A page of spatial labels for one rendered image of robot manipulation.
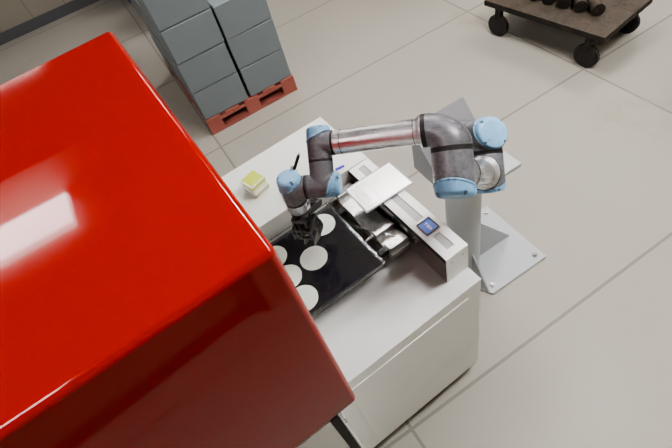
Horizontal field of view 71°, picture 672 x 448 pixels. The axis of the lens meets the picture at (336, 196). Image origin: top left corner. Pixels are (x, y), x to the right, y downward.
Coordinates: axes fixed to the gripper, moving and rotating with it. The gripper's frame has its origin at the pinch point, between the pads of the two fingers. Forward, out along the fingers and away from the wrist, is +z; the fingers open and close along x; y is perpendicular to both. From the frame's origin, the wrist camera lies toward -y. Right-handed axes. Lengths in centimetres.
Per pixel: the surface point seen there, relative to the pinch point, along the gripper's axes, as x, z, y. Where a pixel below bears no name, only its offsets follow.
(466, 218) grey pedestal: 50, 40, -42
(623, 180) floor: 132, 93, -114
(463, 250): 52, -2, 2
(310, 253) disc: -1.6, 3.1, 5.0
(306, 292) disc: 1.0, 3.2, 20.3
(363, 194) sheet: 14.9, -3.8, -17.6
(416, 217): 35.1, -2.5, -9.4
